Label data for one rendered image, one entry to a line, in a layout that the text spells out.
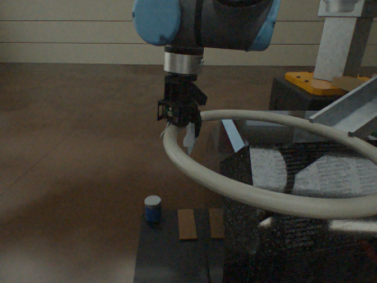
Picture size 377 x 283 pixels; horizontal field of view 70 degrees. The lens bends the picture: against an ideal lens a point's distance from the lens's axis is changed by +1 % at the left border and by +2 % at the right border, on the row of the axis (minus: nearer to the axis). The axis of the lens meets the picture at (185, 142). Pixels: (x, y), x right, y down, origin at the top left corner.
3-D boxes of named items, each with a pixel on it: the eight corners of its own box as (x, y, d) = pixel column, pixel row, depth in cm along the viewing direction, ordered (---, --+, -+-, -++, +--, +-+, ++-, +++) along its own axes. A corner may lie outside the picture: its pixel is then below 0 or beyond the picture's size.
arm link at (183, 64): (176, 49, 67) (212, 54, 63) (175, 69, 69) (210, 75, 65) (156, 51, 59) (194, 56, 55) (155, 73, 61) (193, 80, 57)
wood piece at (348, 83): (330, 85, 162) (332, 76, 160) (345, 84, 164) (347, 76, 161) (355, 94, 144) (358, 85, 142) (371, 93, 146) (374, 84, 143)
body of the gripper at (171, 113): (155, 123, 65) (157, 73, 60) (173, 114, 72) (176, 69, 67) (183, 130, 62) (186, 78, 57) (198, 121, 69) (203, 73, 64)
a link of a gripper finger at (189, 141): (179, 160, 68) (174, 126, 65) (190, 152, 73) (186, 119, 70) (190, 161, 66) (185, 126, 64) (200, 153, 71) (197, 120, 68)
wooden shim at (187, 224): (177, 211, 174) (177, 209, 173) (192, 210, 174) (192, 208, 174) (179, 240, 151) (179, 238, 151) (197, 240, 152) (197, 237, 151)
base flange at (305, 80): (282, 77, 199) (283, 71, 197) (346, 76, 202) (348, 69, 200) (315, 96, 155) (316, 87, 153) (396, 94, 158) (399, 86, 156)
